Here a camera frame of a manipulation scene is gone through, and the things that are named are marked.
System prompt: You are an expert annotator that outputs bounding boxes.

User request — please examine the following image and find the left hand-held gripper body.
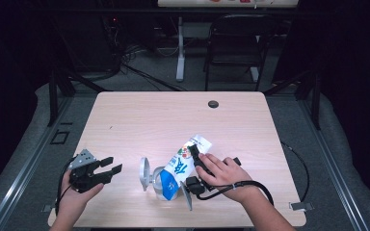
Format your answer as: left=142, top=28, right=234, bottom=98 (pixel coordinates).
left=67, top=148, right=114, bottom=194

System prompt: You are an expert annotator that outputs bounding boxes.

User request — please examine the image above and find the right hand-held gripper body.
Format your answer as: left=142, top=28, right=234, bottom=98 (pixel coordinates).
left=179, top=175, right=212, bottom=212

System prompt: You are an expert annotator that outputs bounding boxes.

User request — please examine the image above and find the white and blue bag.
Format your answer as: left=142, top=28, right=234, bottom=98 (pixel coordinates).
left=158, top=133, right=213, bottom=202

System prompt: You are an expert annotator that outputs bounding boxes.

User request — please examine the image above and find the clear jar with grey lid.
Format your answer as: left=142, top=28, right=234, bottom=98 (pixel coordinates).
left=138, top=156, right=181, bottom=202

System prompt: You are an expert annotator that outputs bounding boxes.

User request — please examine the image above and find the person's left hand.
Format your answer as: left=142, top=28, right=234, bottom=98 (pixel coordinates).
left=55, top=169, right=106, bottom=215

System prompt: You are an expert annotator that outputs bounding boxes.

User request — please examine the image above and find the person's right hand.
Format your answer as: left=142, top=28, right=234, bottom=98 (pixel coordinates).
left=195, top=152, right=255, bottom=203

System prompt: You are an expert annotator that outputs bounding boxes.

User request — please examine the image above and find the black diagonal strut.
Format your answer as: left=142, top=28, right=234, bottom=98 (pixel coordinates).
left=60, top=67, right=112, bottom=94
left=263, top=68, right=316, bottom=97

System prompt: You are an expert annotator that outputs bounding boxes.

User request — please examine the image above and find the white desk leg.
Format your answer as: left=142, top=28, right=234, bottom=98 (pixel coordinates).
left=249, top=35, right=260, bottom=83
left=175, top=15, right=187, bottom=83

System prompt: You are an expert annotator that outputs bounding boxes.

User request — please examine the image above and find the black folding chair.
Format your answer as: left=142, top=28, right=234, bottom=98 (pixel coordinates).
left=203, top=13, right=279, bottom=92

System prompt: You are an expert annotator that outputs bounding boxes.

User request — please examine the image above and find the dark equipment with red light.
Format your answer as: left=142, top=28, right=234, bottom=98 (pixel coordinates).
left=100, top=13, right=123, bottom=73

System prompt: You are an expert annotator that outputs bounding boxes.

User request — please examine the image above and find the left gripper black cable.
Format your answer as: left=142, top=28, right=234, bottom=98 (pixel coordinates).
left=54, top=155, right=79, bottom=216

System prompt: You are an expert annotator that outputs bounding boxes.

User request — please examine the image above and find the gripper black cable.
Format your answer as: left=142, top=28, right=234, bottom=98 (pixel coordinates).
left=54, top=155, right=79, bottom=216
left=195, top=180, right=275, bottom=207

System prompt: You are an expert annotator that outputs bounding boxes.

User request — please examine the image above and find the metal table bracket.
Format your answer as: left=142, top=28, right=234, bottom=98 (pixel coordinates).
left=41, top=200, right=59, bottom=214
left=289, top=201, right=315, bottom=212

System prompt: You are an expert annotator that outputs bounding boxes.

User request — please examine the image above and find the aluminium floor rail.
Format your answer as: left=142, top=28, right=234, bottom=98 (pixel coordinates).
left=0, top=95, right=75, bottom=231
left=297, top=95, right=370, bottom=231

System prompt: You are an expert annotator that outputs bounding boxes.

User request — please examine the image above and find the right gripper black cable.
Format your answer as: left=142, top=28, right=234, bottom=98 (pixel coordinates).
left=195, top=180, right=275, bottom=207

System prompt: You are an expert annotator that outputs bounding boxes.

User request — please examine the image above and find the black frame post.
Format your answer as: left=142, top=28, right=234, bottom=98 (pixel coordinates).
left=46, top=67, right=59, bottom=128

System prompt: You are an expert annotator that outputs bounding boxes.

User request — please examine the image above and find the black floor cable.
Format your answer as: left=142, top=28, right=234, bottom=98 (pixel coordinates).
left=119, top=62, right=188, bottom=92

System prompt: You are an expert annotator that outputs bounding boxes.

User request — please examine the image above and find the thin black cable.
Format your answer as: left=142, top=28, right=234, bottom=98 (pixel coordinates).
left=280, top=141, right=310, bottom=203

